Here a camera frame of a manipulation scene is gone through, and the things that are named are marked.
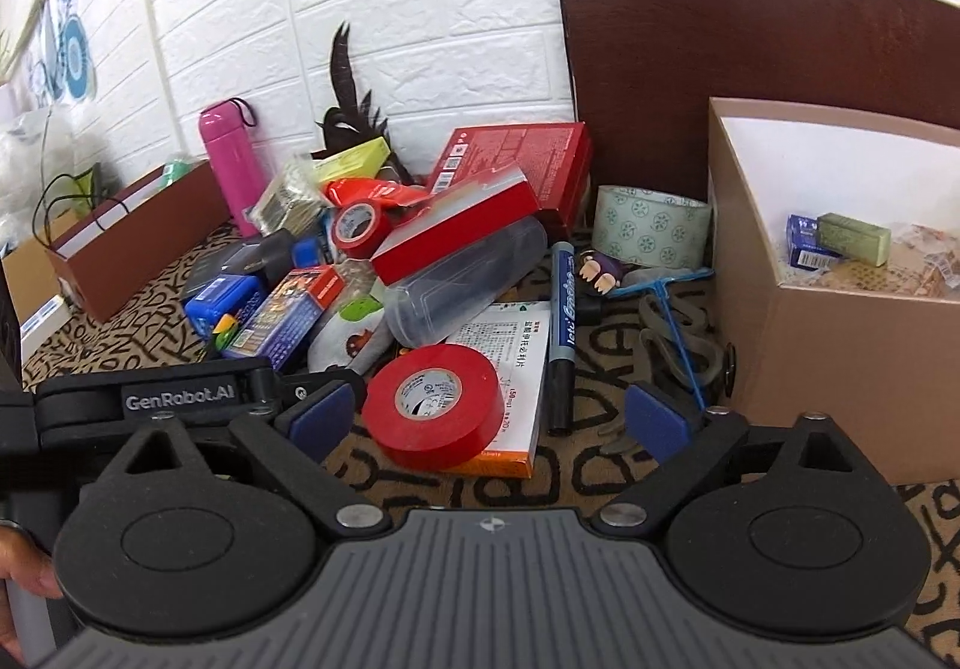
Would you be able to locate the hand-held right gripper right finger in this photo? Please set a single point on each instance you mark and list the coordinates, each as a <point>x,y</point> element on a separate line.
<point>660,421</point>

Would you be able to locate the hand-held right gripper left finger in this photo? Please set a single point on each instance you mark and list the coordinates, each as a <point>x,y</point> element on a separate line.
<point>322,414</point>

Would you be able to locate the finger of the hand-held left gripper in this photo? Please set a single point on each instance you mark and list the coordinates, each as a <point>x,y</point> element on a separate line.
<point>322,380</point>

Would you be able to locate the large red tape roll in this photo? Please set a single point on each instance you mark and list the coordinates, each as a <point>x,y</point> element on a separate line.
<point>450,440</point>

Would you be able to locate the brown cardboard container box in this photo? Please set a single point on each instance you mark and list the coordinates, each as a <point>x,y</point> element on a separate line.
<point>825,376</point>

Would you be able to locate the blue and white box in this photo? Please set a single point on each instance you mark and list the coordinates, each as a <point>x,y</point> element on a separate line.
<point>802,245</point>

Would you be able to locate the green box with barcode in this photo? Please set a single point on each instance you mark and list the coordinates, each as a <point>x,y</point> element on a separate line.
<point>855,240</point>

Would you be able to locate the person's left hand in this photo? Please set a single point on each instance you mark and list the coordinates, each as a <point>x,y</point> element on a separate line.
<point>22,564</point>

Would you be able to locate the white and green packet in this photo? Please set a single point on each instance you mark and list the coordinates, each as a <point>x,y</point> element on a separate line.
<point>345,331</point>

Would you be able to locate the blue playing card box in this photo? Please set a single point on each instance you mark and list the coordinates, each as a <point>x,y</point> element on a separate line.
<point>289,316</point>

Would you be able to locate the letter-printed table cloth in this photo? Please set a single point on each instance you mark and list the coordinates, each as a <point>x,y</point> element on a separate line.
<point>600,474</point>

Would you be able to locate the blue plastic box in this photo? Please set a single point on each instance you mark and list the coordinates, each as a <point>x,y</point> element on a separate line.
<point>217,305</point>

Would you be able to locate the blue tape roll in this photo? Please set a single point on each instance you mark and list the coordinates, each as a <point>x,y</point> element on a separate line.
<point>306,254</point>

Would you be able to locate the black tape roll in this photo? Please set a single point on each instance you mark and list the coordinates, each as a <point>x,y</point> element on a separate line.
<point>276,256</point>

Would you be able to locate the blue whiteboard marker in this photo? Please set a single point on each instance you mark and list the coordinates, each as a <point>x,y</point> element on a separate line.
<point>562,309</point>

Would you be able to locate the long brown cardboard box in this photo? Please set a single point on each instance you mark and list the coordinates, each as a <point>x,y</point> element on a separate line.
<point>150,249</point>

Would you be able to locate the black box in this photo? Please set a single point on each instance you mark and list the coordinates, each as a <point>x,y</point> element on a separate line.
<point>225,264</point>

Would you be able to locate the small red tape roll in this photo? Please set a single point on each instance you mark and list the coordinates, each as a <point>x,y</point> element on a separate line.
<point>375,238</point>

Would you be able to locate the orange and white box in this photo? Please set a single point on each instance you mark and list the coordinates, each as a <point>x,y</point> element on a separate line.
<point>510,369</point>

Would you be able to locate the purple toy figure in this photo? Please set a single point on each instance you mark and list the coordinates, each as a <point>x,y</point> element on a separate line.
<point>600,271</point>

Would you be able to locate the transparent plastic bottle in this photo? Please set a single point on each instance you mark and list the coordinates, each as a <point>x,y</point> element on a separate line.
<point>465,294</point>

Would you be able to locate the open cardboard box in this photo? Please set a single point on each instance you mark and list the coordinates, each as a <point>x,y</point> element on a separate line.
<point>22,271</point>

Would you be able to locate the cotton swab packet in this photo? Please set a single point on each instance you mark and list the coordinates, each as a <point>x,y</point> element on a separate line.
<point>289,196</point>

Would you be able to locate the green patterned tape roll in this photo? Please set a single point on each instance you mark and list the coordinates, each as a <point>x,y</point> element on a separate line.
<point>652,226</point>

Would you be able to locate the red foil packet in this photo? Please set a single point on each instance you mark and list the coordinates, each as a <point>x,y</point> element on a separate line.
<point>375,189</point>

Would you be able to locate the red and grey box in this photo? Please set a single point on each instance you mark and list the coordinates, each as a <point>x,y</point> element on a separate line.
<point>465,219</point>

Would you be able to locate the green paper bag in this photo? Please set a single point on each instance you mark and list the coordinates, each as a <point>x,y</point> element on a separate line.
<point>86,193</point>

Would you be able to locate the yellow-green box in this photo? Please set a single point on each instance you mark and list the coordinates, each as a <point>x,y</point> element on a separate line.
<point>352,159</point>

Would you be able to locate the pink thermos bottle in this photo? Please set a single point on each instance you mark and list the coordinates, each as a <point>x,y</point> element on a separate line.
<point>229,166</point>

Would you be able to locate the white plastic bag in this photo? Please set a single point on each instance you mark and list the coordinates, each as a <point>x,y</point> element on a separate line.
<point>22,151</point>

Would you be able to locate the black feathered mask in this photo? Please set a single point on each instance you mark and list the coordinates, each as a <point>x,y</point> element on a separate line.
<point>345,84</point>

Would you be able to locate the large flat red box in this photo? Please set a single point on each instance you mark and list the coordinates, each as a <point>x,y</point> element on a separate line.
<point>525,151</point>

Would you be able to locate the dark brown wooden board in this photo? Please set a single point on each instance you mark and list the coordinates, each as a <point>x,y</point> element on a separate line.
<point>750,54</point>

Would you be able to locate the blue wall decoration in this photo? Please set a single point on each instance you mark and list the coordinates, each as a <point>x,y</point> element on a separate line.
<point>75,58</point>

